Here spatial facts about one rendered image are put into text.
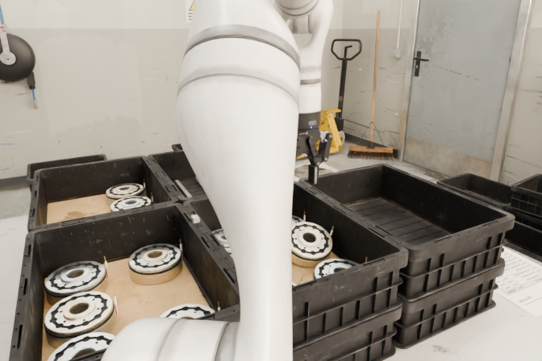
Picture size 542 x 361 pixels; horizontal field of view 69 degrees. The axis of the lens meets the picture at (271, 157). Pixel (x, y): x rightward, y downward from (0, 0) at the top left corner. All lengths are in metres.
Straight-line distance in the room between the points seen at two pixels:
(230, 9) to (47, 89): 3.64
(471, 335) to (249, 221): 0.79
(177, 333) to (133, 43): 3.76
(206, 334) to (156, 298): 0.55
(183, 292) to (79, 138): 3.28
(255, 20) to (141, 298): 0.61
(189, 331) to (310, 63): 0.54
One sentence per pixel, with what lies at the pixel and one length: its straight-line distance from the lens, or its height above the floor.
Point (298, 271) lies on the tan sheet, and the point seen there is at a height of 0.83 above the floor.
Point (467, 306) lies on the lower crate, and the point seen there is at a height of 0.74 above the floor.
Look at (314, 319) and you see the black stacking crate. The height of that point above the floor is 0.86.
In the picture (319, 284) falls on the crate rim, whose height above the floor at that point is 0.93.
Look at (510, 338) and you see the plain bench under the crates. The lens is 1.01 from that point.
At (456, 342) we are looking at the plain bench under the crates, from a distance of 0.95.
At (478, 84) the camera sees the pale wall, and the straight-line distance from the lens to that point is 3.75.
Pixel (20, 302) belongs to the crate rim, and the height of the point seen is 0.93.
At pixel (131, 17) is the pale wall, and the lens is 3.95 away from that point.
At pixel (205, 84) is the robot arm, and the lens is 0.27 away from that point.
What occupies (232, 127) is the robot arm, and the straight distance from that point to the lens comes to 0.25.
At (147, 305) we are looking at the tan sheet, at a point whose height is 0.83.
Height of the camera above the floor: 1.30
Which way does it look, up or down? 18 degrees down
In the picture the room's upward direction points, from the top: straight up
